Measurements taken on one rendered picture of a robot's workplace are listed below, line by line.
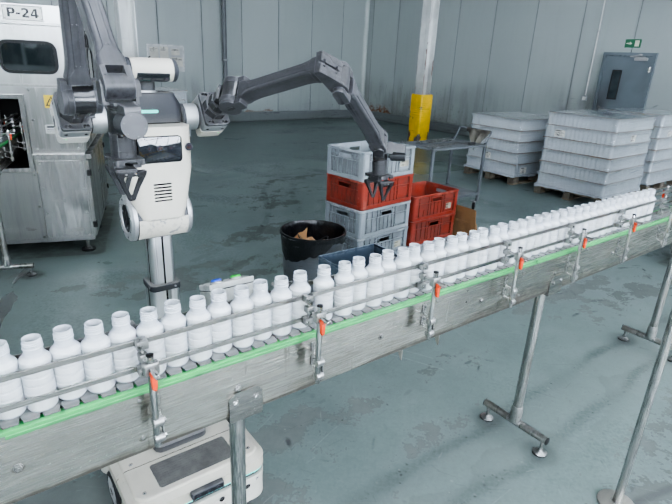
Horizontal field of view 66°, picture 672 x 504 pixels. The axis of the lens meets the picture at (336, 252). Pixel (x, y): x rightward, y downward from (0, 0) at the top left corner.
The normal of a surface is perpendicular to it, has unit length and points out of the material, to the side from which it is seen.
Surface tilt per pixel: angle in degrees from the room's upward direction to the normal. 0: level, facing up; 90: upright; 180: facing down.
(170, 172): 90
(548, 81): 90
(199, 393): 90
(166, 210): 90
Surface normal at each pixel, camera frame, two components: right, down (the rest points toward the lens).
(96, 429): 0.60, 0.31
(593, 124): -0.77, 0.19
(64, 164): 0.32, 0.35
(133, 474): 0.04, -0.94
